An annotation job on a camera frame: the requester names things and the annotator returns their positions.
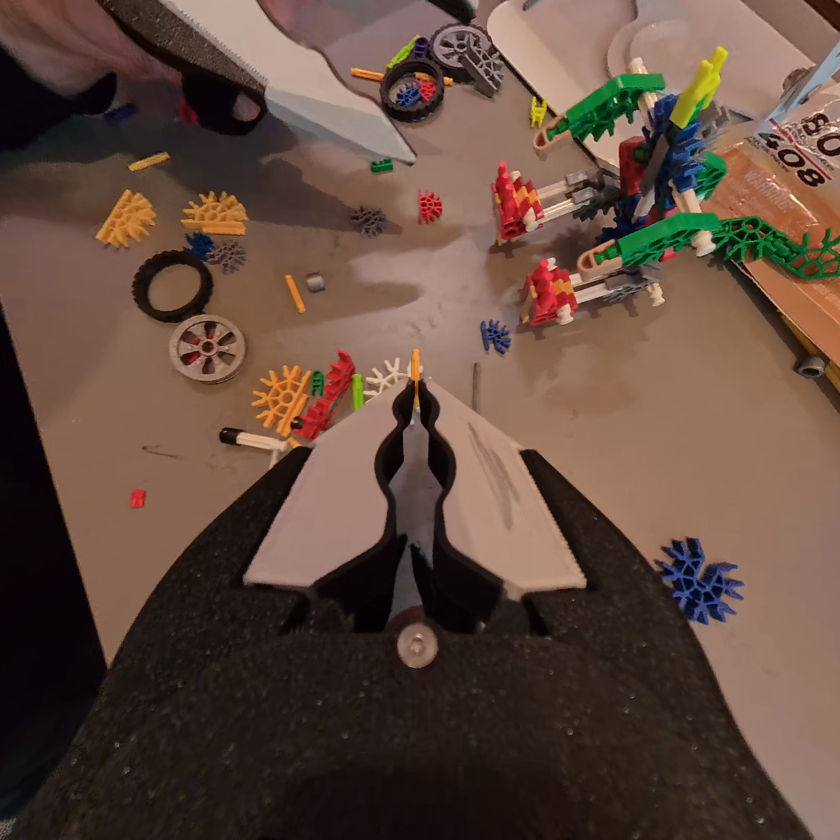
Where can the thin dark grey rod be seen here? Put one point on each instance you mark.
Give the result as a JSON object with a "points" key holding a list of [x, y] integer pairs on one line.
{"points": [[477, 387]]}

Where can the long grey fan connector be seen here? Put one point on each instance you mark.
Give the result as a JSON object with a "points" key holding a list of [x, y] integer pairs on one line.
{"points": [[485, 75]]}

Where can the red half-round connector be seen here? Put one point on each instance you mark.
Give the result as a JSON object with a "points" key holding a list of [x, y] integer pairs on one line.
{"points": [[430, 207], [187, 113]]}

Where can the yellow fan connector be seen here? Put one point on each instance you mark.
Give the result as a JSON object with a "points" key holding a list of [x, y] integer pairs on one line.
{"points": [[128, 220]]}

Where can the red snowflake connector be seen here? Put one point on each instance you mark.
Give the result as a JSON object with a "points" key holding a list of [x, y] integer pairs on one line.
{"points": [[428, 90]]}

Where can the yellow snowflake connector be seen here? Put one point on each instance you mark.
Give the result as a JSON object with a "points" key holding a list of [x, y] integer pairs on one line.
{"points": [[279, 397]]}

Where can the red toothed connector assembly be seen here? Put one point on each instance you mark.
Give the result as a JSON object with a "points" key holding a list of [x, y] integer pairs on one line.
{"points": [[331, 394]]}

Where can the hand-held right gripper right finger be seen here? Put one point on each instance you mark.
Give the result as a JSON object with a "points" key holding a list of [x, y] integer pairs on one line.
{"points": [[505, 525]]}

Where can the white snowflake connector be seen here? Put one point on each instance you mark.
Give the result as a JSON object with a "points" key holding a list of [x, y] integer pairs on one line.
{"points": [[384, 379]]}

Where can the small blue connector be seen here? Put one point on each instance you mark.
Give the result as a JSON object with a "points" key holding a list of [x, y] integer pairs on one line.
{"points": [[495, 337]]}

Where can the tiny red connector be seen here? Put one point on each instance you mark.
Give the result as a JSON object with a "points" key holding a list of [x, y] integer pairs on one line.
{"points": [[138, 499]]}

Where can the light green rod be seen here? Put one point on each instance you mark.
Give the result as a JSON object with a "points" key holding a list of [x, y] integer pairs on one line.
{"points": [[358, 392], [401, 54]]}

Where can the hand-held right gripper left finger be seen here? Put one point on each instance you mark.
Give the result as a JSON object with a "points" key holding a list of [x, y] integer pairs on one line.
{"points": [[328, 512]]}

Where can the grey spoked wheel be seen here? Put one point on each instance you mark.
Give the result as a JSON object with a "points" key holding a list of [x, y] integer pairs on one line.
{"points": [[176, 348], [441, 52]]}

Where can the short orange rod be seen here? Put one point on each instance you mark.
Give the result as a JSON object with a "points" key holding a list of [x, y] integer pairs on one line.
{"points": [[149, 161], [367, 74], [295, 294], [415, 367]]}

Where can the colourful construction toy model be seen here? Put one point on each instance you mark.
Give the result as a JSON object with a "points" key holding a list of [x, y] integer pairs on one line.
{"points": [[663, 131]]}

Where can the black rubber tyre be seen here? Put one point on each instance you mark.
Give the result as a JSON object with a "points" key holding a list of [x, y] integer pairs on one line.
{"points": [[413, 118], [140, 289]]}

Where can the small grey spacer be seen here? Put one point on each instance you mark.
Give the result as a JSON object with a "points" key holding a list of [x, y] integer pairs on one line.
{"points": [[812, 367], [316, 282]]}

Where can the person's left hand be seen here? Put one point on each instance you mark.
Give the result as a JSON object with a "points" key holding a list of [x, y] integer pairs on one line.
{"points": [[59, 33]]}

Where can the orange cardboard toy box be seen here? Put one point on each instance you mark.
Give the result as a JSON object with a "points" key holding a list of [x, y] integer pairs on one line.
{"points": [[774, 190]]}

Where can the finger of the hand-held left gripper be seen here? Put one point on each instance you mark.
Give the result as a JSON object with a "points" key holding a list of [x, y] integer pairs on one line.
{"points": [[315, 92], [459, 10]]}

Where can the green clip connector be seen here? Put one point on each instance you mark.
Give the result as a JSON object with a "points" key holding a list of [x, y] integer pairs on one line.
{"points": [[317, 384], [382, 166]]}

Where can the blue half-round connector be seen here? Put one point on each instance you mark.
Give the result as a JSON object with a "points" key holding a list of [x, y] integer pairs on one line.
{"points": [[408, 95], [199, 246]]}

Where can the yellow clip connector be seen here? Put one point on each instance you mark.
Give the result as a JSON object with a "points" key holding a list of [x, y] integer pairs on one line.
{"points": [[538, 111]]}

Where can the large blue snowflake connector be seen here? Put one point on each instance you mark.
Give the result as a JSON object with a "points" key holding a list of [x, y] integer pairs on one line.
{"points": [[699, 581]]}

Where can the purple connector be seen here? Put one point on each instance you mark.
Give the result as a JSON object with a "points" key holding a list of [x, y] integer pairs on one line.
{"points": [[422, 49]]}

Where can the yellow half-round connector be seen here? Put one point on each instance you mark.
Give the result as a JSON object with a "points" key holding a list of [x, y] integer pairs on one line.
{"points": [[216, 213]]}

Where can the white stand base board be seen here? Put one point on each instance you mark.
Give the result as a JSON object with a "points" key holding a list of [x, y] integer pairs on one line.
{"points": [[577, 39]]}

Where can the dark grey snowflake connector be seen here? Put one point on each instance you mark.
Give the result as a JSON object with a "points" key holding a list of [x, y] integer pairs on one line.
{"points": [[369, 222]]}

